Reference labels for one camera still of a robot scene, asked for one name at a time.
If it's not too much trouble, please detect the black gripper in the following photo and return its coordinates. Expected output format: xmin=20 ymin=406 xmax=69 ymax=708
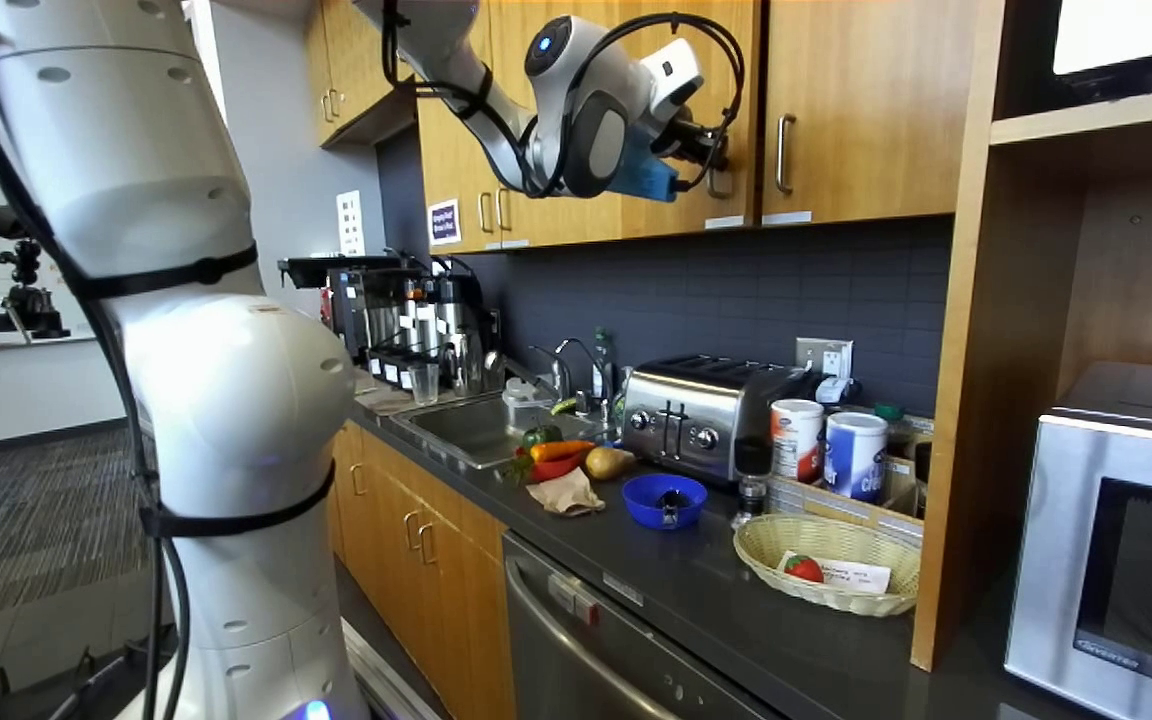
xmin=666 ymin=119 xmax=733 ymax=171

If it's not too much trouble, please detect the wooden cabinet door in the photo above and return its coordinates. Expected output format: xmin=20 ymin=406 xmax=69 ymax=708
xmin=310 ymin=0 xmax=418 ymax=148
xmin=759 ymin=0 xmax=975 ymax=226
xmin=383 ymin=0 xmax=759 ymax=256

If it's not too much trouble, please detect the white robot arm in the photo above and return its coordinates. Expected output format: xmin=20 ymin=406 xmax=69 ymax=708
xmin=0 ymin=0 xmax=726 ymax=720

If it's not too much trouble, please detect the lower sink cabinet door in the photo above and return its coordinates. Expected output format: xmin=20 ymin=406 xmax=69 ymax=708
xmin=332 ymin=423 xmax=517 ymax=720

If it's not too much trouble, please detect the chrome faucet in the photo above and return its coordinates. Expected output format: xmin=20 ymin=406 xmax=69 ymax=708
xmin=548 ymin=337 xmax=597 ymax=407

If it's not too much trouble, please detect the silver toaster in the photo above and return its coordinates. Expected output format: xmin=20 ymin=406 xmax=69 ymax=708
xmin=616 ymin=356 xmax=801 ymax=487

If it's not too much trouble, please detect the purple sign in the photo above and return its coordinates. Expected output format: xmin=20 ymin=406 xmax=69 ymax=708
xmin=427 ymin=199 xmax=459 ymax=250

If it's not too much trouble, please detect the red white canister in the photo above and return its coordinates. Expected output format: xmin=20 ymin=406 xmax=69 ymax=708
xmin=771 ymin=401 xmax=824 ymax=481

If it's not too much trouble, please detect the blue white canister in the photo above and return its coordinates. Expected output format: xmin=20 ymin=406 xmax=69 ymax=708
xmin=824 ymin=414 xmax=890 ymax=500

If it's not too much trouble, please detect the green bell pepper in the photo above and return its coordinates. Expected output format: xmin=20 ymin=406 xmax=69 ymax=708
xmin=526 ymin=423 xmax=565 ymax=447

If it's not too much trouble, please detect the yellow potato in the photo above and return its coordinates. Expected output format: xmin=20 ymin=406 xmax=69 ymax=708
xmin=584 ymin=447 xmax=638 ymax=481

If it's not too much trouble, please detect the black coffee machine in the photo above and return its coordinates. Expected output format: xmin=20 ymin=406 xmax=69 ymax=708
xmin=280 ymin=256 xmax=489 ymax=394

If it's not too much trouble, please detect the black pepper shaker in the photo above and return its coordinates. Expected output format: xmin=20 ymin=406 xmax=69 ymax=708
xmin=737 ymin=475 xmax=771 ymax=520

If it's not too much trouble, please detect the orange pepper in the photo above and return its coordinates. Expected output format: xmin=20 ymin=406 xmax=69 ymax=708
xmin=530 ymin=442 xmax=597 ymax=464

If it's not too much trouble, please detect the blue bowl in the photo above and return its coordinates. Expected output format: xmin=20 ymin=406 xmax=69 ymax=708
xmin=620 ymin=471 xmax=707 ymax=533

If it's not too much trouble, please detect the stainless steel sink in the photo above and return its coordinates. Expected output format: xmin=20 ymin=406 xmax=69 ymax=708
xmin=403 ymin=401 xmax=548 ymax=470

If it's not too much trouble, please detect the brown paper napkin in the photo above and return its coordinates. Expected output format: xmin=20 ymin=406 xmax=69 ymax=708
xmin=530 ymin=470 xmax=606 ymax=518

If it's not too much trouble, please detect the wooden condiment box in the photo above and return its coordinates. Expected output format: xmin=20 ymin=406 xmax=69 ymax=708
xmin=771 ymin=461 xmax=925 ymax=547

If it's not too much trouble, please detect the stainless steel dishwasher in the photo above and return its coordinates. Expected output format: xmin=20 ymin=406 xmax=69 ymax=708
xmin=504 ymin=537 xmax=771 ymax=720

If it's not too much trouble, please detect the silver microwave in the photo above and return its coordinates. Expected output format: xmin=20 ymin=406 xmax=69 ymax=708
xmin=1004 ymin=365 xmax=1152 ymax=720

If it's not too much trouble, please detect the wall power outlet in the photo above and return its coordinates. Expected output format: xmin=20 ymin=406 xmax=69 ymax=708
xmin=798 ymin=337 xmax=851 ymax=379

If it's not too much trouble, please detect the camera tripod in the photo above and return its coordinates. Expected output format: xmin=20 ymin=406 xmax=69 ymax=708
xmin=0 ymin=206 xmax=64 ymax=341

